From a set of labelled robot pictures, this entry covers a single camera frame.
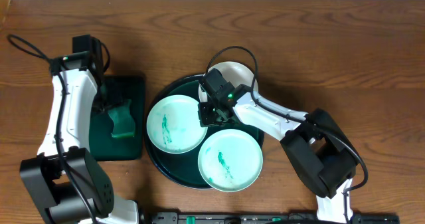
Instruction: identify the white plate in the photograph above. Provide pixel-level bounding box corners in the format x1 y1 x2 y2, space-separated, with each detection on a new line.
146 94 208 154
198 129 263 192
198 61 259 102

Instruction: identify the white plate bottom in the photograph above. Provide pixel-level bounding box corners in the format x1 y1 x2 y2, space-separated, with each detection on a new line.
198 129 263 192

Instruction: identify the white plate top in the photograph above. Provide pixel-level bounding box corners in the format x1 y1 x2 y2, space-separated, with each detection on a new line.
198 61 259 102

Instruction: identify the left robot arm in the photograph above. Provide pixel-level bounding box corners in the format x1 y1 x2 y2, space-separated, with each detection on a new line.
19 35 140 223

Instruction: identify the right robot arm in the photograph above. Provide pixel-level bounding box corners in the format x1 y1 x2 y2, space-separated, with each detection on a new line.
199 68 364 223

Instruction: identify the green yellow sponge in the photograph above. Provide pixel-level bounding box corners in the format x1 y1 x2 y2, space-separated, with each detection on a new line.
108 100 136 139

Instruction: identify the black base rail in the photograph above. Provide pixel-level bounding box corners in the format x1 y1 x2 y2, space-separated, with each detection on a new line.
147 211 401 224

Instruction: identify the black rectangular water tray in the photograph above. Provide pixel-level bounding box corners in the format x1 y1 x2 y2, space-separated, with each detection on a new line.
89 76 145 161

